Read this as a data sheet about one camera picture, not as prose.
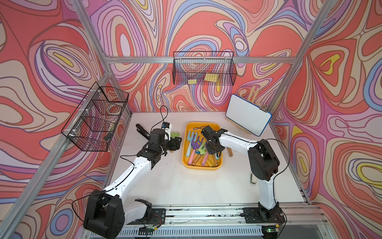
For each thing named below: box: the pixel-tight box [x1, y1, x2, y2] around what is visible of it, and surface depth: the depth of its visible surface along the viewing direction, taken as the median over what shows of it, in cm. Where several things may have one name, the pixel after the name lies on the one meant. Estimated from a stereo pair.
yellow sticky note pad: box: [204, 73, 219, 83], surface depth 92 cm
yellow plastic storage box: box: [182, 121, 223, 170], surface depth 95 cm
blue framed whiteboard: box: [225, 94, 273, 137], surface depth 95 cm
